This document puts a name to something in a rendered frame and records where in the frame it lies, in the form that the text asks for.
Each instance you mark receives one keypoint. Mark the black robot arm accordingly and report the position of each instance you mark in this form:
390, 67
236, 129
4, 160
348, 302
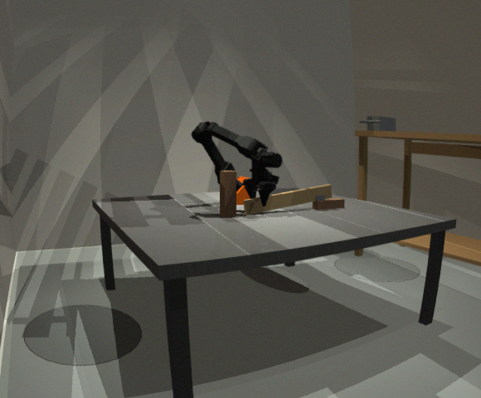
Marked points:
246, 145

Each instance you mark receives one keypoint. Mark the long wooden rail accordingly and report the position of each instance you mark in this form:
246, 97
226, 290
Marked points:
285, 199

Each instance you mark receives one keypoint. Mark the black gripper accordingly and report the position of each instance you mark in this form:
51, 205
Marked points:
258, 180

